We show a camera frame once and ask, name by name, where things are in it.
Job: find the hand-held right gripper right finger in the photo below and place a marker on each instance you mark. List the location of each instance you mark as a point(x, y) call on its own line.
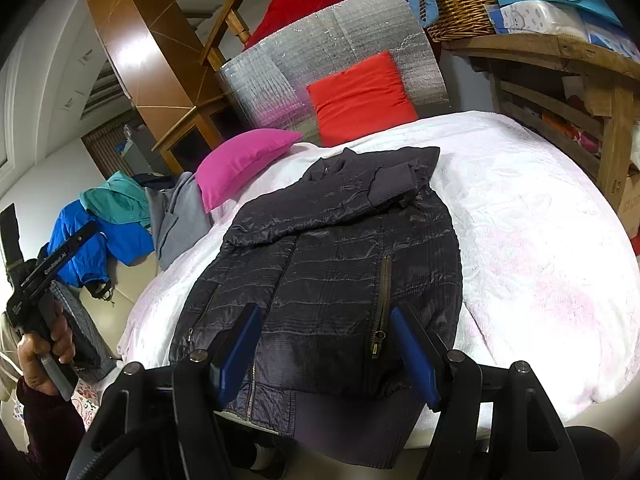
point(415, 355)

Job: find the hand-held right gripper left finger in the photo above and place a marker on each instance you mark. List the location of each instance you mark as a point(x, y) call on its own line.
point(240, 355)

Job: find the black puffer jacket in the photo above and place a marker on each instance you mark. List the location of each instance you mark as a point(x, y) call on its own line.
point(325, 270)

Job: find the person's left forearm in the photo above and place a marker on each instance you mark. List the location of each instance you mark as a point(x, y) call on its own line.
point(47, 430)

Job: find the person's left hand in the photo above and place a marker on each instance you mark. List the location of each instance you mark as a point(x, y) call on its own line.
point(62, 335)

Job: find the grey quilted cushion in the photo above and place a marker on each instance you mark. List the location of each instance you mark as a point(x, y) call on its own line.
point(82, 330)

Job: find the blue jacket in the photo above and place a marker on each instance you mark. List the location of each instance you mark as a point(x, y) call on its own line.
point(75, 240)

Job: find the teal shirt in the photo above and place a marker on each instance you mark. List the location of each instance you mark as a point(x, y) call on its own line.
point(115, 200)

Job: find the patterned white cloth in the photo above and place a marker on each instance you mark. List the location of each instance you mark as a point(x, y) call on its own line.
point(87, 400)

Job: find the grey coat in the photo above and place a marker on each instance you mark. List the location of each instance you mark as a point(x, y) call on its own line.
point(180, 220)

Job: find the dark wicker cabinet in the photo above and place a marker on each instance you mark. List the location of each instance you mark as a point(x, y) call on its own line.
point(105, 150)

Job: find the white fleece blanket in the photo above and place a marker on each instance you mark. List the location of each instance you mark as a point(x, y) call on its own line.
point(525, 240)

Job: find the navy garment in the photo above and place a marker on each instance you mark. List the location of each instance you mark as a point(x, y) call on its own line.
point(150, 180)

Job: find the magenta pillow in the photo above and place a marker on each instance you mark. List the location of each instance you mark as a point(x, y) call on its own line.
point(240, 165)

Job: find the red pillow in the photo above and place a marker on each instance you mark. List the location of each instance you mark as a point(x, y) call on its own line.
point(360, 95)

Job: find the brown cardboard box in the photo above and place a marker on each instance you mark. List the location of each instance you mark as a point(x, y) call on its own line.
point(631, 200)

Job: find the wooden shelf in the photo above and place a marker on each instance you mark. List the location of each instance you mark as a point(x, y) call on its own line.
point(615, 110)

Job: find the silver foil insulation mat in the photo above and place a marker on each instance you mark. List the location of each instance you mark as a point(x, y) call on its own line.
point(350, 25)

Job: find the wooden spindle railing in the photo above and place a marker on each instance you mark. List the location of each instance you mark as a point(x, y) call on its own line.
point(240, 15)

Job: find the brown wicker basket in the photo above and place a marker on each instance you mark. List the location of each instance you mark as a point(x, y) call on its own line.
point(460, 5)

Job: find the white patterned tissue pack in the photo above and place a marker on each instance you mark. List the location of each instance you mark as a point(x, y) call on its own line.
point(612, 35)
point(535, 20)

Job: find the white wall vent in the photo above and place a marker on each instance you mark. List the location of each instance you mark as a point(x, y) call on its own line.
point(102, 90)

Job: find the brown wooden furniture frame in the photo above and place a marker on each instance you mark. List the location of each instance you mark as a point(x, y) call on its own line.
point(145, 45)

